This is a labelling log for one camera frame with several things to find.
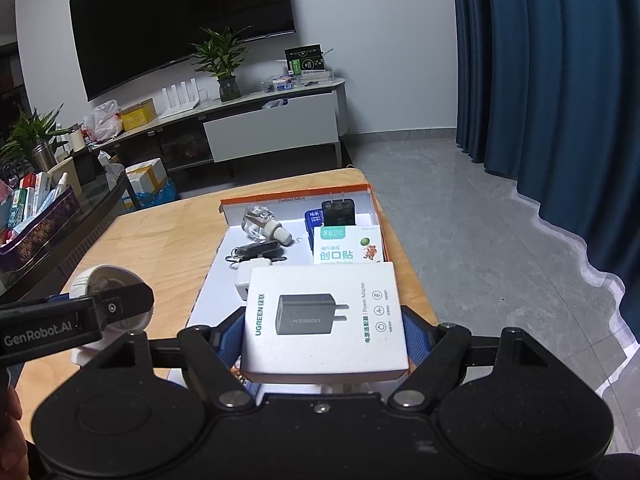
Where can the blue water bottle pack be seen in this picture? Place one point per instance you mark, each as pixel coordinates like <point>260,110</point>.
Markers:
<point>155,199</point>

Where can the dark glass door cabinet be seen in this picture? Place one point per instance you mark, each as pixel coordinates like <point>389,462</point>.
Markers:
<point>7,75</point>

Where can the blue floss pick case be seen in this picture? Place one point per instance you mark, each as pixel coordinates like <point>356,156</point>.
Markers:
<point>312,222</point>

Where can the white spray bottle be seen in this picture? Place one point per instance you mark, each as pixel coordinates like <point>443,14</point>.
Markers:
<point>61,185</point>

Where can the white plug-in heater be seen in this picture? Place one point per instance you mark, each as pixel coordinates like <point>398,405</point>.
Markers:
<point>102,276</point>

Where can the pile of medicine boxes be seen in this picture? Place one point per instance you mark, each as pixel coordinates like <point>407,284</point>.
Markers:
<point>27,205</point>

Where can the black power adapter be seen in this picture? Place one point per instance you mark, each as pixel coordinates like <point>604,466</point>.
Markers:
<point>339,215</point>

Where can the white tv cabinet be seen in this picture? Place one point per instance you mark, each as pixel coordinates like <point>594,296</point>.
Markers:
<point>270,130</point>

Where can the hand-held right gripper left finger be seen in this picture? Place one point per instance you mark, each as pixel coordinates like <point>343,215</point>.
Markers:
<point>230,335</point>

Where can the white usb charger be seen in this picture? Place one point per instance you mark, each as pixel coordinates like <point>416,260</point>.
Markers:
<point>245,280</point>

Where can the blue curtain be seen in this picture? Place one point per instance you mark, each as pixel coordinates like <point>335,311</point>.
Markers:
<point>550,85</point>

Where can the clear plastic organizer boxes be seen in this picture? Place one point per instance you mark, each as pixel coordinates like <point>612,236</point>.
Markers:
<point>295,82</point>

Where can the black glass table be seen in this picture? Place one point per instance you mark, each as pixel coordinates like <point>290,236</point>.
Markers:
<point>95,215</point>

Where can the black green display box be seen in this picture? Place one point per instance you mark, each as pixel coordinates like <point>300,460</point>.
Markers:
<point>306,60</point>

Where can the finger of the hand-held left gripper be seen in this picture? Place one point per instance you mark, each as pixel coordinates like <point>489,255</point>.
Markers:
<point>125,305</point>

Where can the white power adapter box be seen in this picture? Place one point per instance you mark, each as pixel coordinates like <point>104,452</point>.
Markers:
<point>325,310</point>

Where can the potted plant in dark vase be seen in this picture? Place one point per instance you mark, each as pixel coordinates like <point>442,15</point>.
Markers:
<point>229,87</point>

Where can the white router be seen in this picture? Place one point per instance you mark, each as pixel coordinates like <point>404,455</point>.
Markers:
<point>177,107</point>

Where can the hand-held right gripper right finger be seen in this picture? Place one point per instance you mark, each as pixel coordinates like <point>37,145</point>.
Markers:
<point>417,335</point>

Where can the black car key fob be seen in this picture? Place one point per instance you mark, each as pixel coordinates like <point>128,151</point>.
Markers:
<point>255,249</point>

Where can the purple patterned tray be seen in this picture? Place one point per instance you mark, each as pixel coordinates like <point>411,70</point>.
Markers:
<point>40,240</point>

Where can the black display stand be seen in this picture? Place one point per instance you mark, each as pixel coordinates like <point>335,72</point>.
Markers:
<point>90,167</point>

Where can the large leafy potted plant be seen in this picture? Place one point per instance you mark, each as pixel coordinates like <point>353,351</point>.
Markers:
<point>30,130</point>

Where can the teal bandage box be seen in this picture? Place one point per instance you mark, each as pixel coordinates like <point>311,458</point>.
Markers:
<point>345,250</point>

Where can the beige cardboard box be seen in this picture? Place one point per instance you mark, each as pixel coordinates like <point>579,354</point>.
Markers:
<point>70,170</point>

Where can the black television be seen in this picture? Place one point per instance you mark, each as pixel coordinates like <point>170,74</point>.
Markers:
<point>180,20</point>

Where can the white plastic bag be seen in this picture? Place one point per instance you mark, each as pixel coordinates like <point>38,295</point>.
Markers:
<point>102,122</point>

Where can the clear refill bottle white cap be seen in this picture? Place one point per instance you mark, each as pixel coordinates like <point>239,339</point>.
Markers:
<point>257,220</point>

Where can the orange white cardboard box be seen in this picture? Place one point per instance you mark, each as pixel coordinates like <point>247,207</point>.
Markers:
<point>220,280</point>

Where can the white yellow cardboard box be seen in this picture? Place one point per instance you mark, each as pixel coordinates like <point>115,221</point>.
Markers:
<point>147,175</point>

